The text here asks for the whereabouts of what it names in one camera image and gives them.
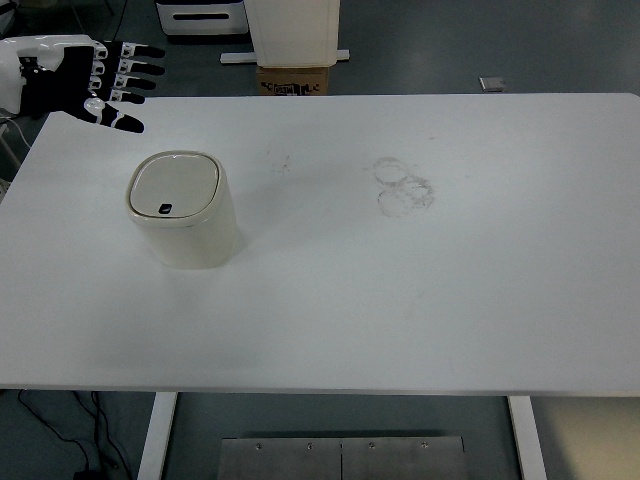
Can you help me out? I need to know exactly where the white table leg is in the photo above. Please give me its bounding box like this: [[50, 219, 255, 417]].
[[508, 396, 547, 480], [137, 392, 178, 480]]

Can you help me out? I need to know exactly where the white floor rail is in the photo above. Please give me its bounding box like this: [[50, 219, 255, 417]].
[[220, 49, 350, 65]]

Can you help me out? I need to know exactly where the black floor cable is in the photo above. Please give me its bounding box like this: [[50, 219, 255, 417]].
[[17, 389, 132, 480]]

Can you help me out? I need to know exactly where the small grey floor plate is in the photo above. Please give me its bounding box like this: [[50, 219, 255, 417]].
[[478, 76, 507, 93]]

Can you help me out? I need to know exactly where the white cabinet on box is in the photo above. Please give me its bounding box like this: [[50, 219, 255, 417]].
[[244, 0, 340, 68]]

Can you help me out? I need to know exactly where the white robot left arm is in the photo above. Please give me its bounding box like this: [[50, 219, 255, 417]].
[[1, 34, 98, 115]]

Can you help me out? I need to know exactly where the white right table leg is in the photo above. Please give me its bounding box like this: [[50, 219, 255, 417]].
[[508, 396, 547, 480]]

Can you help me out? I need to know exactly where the black robotic left hand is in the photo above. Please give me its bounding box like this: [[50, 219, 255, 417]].
[[17, 35, 165, 134]]

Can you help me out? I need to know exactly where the black power adapter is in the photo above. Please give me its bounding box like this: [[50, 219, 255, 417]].
[[73, 469, 103, 480]]

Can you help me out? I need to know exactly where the brown cardboard box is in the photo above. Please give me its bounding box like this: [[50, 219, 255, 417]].
[[256, 67, 329, 96]]

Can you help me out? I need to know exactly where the white left table leg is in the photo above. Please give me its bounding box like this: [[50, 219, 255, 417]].
[[137, 392, 178, 480]]

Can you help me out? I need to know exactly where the cream desktop trash can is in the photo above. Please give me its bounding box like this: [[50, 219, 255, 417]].
[[126, 150, 236, 270]]

